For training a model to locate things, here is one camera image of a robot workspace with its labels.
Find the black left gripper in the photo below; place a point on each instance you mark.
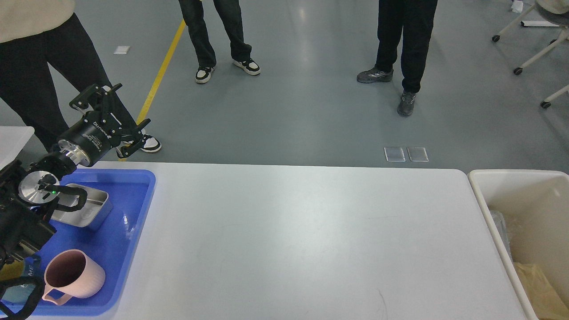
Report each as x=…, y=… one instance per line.
x=99, y=130

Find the square stainless steel dish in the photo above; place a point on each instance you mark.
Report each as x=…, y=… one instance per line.
x=92, y=215

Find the pink ribbed mug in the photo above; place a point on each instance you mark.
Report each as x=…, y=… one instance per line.
x=72, y=274

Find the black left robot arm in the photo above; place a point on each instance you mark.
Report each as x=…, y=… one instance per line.
x=62, y=202

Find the blue plastic tray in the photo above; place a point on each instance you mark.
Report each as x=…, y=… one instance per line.
x=112, y=245

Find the person in beige top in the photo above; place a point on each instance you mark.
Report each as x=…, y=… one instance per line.
x=37, y=35

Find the left clear floor plate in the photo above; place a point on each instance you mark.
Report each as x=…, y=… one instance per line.
x=395, y=154

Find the clear floor plate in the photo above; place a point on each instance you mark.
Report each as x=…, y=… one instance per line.
x=418, y=154
x=395, y=154

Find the right clear floor plate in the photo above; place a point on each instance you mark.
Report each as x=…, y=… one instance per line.
x=418, y=154

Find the person with grey shoes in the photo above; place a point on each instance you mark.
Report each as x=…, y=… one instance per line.
x=404, y=30

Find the white plastic bin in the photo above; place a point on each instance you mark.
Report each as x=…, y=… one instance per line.
x=527, y=213

